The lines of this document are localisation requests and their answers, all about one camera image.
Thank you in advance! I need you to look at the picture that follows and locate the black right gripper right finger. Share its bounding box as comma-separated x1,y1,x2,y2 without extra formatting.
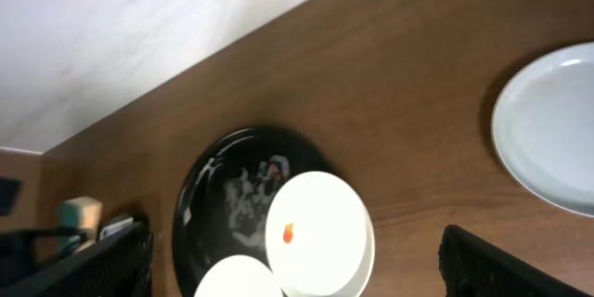
438,225,588,297

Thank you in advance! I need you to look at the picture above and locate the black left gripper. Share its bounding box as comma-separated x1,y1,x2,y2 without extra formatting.
1,225,87,283

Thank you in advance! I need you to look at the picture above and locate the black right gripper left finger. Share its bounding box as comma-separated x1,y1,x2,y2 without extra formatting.
1,223,154,297

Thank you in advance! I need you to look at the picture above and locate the green yellow sponge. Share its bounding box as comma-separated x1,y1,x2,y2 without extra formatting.
59,197,103,252

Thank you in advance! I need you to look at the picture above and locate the large white plate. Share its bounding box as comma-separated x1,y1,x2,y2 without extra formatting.
265,171,375,297

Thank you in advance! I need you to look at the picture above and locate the grey plate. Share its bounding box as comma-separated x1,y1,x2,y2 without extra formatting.
491,43,593,217

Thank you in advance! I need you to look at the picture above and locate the black rectangular soapy water tray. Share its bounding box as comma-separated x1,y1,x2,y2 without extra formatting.
97,214,149,241

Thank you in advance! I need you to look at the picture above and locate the round black tray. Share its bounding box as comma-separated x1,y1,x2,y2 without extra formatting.
172,126,333,296

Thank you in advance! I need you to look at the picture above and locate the pink plate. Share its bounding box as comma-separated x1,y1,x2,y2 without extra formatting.
194,255,283,297

